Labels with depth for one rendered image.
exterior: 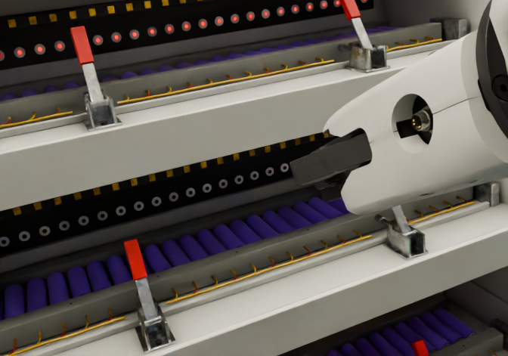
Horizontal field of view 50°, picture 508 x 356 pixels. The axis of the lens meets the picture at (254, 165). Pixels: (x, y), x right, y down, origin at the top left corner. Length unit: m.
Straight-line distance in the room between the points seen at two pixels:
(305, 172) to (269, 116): 0.25
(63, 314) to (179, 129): 0.20
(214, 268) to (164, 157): 0.14
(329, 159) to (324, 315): 0.31
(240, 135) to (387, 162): 0.28
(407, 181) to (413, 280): 0.37
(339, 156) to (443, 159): 0.06
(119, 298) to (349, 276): 0.22
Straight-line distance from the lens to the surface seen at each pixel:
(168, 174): 0.63
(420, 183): 0.21
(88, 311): 0.54
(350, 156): 0.24
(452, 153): 0.19
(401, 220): 0.58
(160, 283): 0.54
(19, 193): 0.46
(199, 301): 0.53
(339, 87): 0.52
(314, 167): 0.25
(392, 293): 0.57
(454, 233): 0.63
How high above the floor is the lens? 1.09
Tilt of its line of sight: 4 degrees down
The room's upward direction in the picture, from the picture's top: 13 degrees counter-clockwise
